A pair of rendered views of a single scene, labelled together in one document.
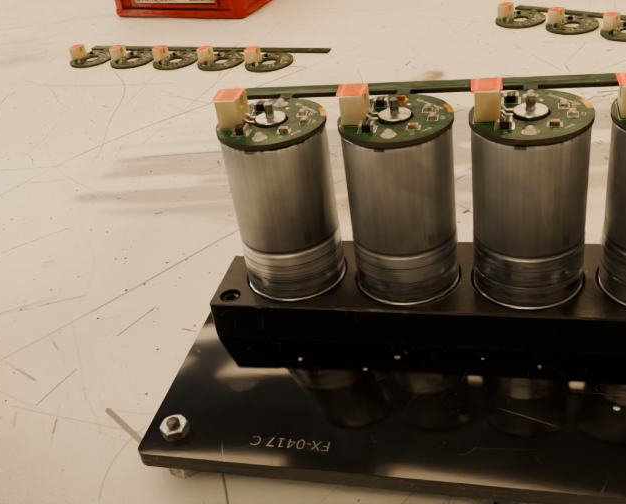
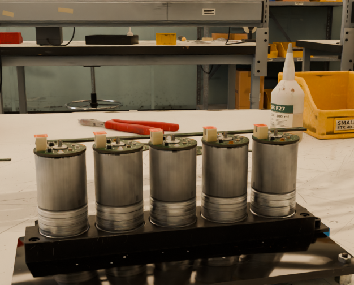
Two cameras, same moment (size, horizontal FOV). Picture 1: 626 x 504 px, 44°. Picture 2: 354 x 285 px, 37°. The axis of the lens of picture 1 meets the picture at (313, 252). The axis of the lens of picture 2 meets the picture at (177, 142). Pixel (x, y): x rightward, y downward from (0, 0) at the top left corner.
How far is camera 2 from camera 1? 0.11 m
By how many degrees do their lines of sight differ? 35
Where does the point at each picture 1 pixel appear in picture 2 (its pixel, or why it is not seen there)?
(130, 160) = not seen: outside the picture
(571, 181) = (193, 166)
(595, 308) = (205, 223)
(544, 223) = (184, 185)
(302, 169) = (79, 167)
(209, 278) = not seen: outside the picture
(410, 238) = (128, 197)
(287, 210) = (71, 187)
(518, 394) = (183, 260)
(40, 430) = not seen: outside the picture
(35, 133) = not seen: outside the picture
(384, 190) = (119, 173)
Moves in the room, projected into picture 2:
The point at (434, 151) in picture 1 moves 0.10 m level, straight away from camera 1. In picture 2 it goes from (138, 156) to (95, 120)
